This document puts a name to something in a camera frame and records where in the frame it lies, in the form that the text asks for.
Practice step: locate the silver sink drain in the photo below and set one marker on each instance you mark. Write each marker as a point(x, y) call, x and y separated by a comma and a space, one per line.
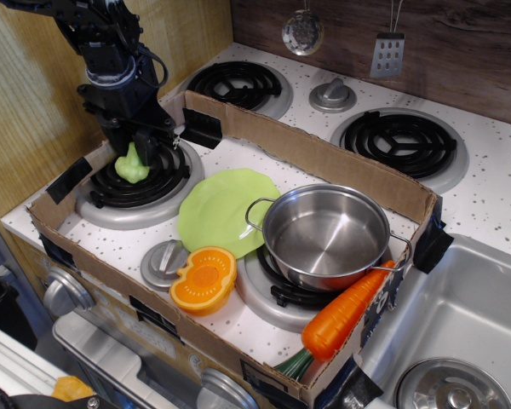
point(448, 383)

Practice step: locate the front silver stove knob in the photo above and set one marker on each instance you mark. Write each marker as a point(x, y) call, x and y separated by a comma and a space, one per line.
point(159, 266)

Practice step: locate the silver stove knob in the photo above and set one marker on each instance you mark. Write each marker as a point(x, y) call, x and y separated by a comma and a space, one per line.
point(332, 97)
point(159, 266)

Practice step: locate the cardboard fence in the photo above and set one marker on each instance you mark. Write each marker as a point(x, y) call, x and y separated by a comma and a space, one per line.
point(143, 317)

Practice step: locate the black burner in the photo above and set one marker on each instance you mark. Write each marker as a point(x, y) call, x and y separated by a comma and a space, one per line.
point(249, 85)
point(109, 201)
point(414, 143)
point(272, 297)

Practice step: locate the orange toy carrot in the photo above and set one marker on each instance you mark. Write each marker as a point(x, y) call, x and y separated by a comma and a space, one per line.
point(332, 326)

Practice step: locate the silver sink basin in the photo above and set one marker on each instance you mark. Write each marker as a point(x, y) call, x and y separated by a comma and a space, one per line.
point(460, 310)

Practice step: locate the hanging silver skimmer ladle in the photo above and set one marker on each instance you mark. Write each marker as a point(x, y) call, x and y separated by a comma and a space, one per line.
point(302, 32)

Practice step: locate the hanging silver spatula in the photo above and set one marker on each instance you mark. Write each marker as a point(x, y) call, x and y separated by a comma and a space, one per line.
point(388, 52)

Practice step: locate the back silver stove knob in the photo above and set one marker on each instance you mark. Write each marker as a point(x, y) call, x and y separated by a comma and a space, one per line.
point(332, 97)

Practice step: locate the green toy broccoli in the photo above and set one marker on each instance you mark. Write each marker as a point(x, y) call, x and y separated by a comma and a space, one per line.
point(130, 167)

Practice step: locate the light green plate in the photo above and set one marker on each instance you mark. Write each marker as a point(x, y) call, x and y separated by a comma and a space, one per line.
point(224, 209)

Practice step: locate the back right black burner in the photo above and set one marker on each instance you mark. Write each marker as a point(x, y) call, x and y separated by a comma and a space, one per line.
point(414, 143)

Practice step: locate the back left black burner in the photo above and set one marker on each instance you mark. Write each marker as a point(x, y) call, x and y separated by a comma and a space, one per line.
point(249, 85)

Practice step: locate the silver oven knob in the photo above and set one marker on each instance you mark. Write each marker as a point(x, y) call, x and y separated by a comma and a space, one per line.
point(220, 391)
point(65, 294)

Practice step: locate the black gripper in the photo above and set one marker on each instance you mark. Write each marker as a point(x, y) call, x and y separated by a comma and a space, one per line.
point(128, 105)

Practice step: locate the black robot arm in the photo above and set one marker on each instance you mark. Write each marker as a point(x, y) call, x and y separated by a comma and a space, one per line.
point(104, 33)

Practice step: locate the silver oven door handle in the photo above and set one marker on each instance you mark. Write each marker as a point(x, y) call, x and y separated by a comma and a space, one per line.
point(121, 370)

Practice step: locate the small orange object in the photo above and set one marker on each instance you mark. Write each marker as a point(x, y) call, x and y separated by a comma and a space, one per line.
point(70, 388)

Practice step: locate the front right black burner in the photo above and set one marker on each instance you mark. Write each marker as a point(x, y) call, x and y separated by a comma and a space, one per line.
point(272, 297)

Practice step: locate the stainless steel pan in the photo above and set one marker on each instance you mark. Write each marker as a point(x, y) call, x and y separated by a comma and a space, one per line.
point(324, 237)

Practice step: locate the left silver oven knob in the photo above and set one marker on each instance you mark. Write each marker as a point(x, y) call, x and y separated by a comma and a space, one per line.
point(65, 294)

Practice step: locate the front left black burner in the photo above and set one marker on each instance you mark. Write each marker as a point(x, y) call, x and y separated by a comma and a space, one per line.
point(109, 201)

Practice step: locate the orange toy pumpkin half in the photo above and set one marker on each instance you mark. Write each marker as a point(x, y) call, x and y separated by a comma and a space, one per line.
point(205, 282)

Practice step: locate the right silver oven knob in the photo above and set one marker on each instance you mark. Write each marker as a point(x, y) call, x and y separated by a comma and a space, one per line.
point(220, 391)

